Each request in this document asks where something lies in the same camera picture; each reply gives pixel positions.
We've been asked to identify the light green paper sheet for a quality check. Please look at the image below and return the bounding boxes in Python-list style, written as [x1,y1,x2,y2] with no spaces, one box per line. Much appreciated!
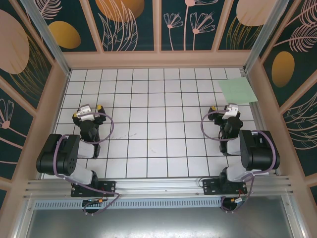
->
[218,77,259,105]

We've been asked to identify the grey sheet metal panel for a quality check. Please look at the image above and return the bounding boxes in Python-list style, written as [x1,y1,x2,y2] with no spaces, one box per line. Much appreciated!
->
[14,208,308,238]

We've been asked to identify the small controller board with connector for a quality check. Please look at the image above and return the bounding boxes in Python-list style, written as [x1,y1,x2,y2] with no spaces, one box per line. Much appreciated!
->
[222,196,249,208]
[81,198,106,207]

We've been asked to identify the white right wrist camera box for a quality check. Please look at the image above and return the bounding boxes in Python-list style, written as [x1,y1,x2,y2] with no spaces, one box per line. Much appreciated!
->
[221,104,239,121]

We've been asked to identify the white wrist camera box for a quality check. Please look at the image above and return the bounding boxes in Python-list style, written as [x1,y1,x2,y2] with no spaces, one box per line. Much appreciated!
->
[76,104,94,122]
[221,104,239,121]

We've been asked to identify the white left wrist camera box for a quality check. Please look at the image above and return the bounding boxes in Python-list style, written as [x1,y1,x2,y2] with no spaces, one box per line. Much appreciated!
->
[76,104,94,122]

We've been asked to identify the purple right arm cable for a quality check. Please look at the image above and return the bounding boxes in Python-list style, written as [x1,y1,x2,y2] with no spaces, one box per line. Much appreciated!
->
[200,111,278,214]

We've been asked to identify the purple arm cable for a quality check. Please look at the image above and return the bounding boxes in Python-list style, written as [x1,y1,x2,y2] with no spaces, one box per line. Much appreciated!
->
[51,112,121,215]
[200,111,278,214]

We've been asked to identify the aluminium table side rail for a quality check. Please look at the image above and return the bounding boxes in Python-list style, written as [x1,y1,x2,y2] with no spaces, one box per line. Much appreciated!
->
[241,69,280,176]

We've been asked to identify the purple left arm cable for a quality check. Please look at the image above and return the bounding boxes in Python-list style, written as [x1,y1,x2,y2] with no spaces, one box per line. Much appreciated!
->
[51,112,121,215]

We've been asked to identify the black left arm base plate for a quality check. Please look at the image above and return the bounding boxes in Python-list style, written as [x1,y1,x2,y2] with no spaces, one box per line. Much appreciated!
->
[70,180,117,198]

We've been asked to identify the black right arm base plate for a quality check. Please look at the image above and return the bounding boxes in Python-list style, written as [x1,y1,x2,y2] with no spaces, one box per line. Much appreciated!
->
[202,178,249,197]

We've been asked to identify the aluminium corner post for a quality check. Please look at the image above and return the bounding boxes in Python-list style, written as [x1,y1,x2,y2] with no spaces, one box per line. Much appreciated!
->
[242,0,289,73]
[19,0,73,76]

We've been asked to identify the long aluminium mounting rail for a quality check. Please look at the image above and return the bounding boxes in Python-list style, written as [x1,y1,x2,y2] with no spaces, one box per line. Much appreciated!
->
[23,176,294,202]

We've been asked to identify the slotted grey cable duct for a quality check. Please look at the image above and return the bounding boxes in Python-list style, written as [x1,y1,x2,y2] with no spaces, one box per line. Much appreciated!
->
[33,197,248,209]

